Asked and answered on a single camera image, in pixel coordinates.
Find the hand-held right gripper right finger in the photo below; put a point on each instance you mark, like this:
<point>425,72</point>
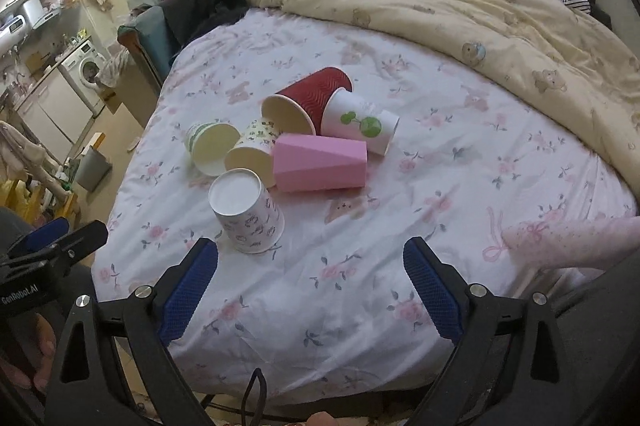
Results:
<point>432,291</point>

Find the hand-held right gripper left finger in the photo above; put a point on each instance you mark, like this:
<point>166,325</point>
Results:
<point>187,291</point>

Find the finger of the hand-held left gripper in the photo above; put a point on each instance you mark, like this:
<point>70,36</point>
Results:
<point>40,236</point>
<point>82,236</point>

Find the white floral paper cup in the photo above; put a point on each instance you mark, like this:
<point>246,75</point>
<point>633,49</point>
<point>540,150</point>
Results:
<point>250,216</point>

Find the green striped paper cup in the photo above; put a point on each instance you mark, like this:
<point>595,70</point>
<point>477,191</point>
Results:
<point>215,149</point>

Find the green patterned paper cup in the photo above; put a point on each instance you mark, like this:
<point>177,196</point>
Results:
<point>250,156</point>

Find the pink faceted cup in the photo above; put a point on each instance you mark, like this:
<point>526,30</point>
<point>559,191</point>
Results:
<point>315,161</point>

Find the white cup with green print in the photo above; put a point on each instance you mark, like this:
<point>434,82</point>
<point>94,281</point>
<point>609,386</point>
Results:
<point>360,121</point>

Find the red ribbed paper cup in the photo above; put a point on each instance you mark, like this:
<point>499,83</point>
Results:
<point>320,89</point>

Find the person's left hand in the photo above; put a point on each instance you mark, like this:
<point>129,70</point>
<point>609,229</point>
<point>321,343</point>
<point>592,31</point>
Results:
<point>45,351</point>

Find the yellow wooden stool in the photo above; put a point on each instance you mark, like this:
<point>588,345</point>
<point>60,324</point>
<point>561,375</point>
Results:
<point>30,201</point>

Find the grey trash bin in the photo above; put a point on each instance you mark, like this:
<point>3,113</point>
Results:
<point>92,169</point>

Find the floral bed sheet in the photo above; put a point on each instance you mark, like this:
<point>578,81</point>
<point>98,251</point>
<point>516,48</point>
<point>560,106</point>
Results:
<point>400,216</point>

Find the white floor cabinet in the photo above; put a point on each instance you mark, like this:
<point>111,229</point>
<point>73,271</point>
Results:
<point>47,116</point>

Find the white washing machine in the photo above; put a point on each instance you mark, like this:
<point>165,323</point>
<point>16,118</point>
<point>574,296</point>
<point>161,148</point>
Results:
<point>82,71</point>

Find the white microwave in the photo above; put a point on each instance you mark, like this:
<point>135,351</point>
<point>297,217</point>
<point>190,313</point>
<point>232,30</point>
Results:
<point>11,29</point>

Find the dark clothes pile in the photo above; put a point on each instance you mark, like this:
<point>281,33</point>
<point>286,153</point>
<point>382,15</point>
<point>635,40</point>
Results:
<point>210,1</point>

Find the cream bear print quilt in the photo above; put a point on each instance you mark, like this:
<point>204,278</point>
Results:
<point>500,16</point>

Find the teal bed frame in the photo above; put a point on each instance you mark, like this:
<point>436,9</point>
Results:
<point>150,41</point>

